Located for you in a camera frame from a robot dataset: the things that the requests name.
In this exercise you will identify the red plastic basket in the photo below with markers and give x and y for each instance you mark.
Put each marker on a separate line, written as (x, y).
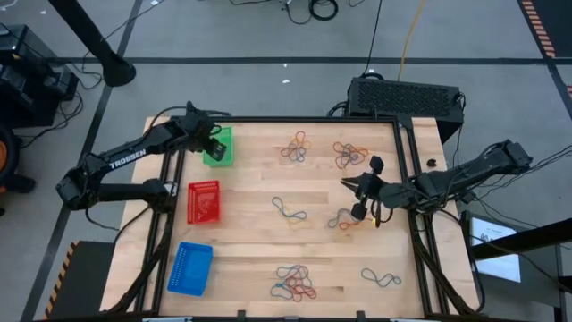
(203, 201)

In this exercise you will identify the black equipment cart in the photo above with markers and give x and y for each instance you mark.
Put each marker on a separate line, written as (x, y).
(27, 80)

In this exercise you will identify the black metal beam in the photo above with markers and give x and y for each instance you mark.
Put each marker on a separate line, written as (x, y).
(523, 239)

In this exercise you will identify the black pole stand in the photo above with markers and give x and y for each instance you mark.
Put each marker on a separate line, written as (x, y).
(89, 36)

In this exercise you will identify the teal rubber band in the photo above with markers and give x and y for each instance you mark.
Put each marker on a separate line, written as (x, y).
(275, 293)
(333, 221)
(296, 160)
(348, 156)
(389, 281)
(290, 267)
(286, 212)

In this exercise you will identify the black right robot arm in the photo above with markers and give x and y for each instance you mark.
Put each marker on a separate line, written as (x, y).
(469, 172)

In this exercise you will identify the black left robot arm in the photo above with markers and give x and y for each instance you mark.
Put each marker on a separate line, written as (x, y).
(127, 158)

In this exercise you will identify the flat computer monitor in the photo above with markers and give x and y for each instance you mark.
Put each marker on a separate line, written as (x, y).
(496, 259)

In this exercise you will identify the black perforated computer case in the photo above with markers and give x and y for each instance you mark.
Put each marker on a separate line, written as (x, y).
(402, 98)

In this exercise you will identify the black orange wheeled device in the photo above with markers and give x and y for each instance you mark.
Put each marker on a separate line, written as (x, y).
(6, 156)

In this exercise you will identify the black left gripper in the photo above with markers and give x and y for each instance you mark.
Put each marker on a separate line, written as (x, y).
(203, 132)

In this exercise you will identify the rubber band pile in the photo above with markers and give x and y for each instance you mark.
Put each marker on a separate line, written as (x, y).
(335, 147)

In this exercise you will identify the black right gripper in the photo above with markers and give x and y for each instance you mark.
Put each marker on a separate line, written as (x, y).
(373, 190)

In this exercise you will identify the blue plastic basket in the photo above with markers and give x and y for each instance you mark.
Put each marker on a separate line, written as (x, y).
(190, 268)

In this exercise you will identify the green plastic basket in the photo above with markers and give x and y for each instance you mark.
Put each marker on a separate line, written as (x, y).
(229, 154)

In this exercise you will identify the black mat orange-striped edge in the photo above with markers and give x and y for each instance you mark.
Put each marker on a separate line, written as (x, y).
(558, 22)

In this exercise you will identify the black platform hazard-striped edge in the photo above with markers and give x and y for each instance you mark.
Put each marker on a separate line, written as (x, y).
(85, 282)

